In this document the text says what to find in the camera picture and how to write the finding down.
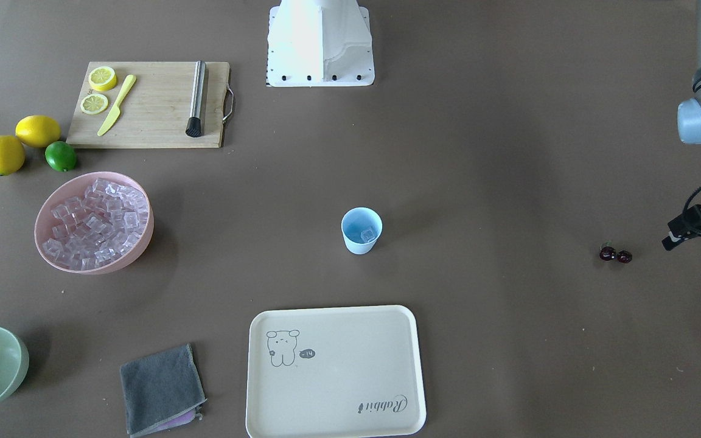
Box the dark red cherry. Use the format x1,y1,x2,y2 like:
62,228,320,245
616,250,633,264
598,242,616,262

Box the blue plastic cup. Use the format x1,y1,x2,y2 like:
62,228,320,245
340,207,382,255

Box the pink bowl of ice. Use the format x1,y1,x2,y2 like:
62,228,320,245
33,172,155,275

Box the cream rabbit tray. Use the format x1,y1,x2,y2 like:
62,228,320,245
246,305,427,437

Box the steel muddler black cap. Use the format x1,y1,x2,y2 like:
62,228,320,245
184,60,206,138

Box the grey folded cloth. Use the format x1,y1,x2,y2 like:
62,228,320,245
119,343,207,437

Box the yellow plastic knife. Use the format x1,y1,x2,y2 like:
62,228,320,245
97,74,137,136

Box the bamboo cutting board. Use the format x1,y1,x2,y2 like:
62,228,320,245
66,61,234,149

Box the lemon half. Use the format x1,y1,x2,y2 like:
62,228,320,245
87,66,117,92
80,92,109,116

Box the green lime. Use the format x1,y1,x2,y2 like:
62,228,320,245
44,141,77,172

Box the whole yellow lemon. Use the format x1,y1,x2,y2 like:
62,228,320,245
16,114,61,148
0,135,26,176

